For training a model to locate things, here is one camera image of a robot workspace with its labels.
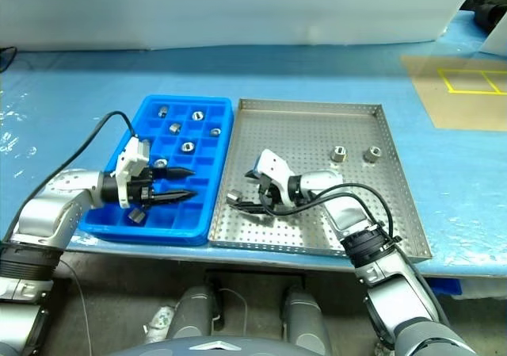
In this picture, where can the white crumpled floor object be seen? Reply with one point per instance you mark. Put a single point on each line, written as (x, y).
(158, 322)

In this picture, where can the blue bin under table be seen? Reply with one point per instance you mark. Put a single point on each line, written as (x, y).
(445, 288)

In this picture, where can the perforated metal tray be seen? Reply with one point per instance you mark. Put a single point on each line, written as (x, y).
(297, 134)

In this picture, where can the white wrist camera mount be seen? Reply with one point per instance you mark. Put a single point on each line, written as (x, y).
(277, 165)
(132, 161)

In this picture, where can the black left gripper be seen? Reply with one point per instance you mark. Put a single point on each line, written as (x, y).
(142, 185)

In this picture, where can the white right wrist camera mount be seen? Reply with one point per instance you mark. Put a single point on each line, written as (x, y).
(277, 165)

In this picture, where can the grey rounded robot leg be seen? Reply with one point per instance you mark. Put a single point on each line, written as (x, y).
(303, 316)
(192, 316)

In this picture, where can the brown cardboard sheet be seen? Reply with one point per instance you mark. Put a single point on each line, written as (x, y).
(463, 110)

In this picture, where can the metal nut in blue tray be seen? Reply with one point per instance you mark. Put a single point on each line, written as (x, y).
(175, 127)
(197, 115)
(215, 132)
(187, 146)
(162, 111)

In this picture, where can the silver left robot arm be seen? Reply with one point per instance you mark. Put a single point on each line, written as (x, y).
(51, 205)

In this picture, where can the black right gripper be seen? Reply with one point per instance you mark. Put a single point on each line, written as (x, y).
(269, 193)

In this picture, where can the white slanted panel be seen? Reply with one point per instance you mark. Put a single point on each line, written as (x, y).
(495, 43)

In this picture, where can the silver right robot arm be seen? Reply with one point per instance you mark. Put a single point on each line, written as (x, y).
(344, 213)

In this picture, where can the dark grey robot chest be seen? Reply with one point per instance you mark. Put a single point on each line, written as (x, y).
(178, 350)

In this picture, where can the blue plastic compartment tray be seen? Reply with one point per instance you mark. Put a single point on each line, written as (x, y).
(198, 213)

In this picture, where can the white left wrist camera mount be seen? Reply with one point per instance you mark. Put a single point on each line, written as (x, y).
(132, 161)

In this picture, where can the white foam board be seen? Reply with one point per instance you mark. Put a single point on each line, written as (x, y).
(198, 7)

